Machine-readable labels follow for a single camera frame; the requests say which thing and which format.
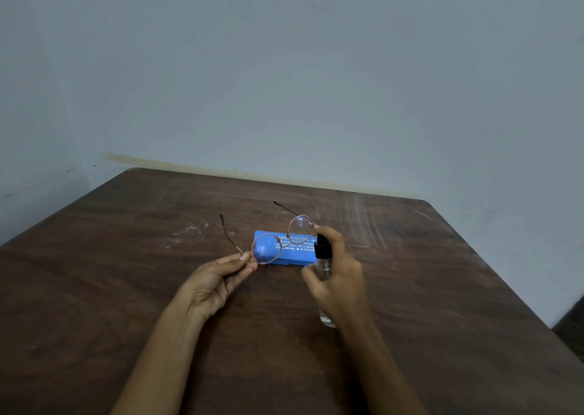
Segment blue glasses case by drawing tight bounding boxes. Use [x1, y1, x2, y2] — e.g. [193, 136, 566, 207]
[253, 230, 320, 267]

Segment metal-framed eyeglasses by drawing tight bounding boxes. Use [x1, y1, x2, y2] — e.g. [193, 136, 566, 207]
[218, 200, 318, 265]

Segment person's left hand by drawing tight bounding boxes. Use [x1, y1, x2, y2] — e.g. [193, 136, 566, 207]
[175, 251, 259, 325]

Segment person's right hand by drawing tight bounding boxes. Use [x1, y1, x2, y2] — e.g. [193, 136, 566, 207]
[301, 225, 371, 334]

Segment clear spray bottle black cap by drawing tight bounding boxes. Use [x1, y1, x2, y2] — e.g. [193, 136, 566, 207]
[313, 233, 338, 329]

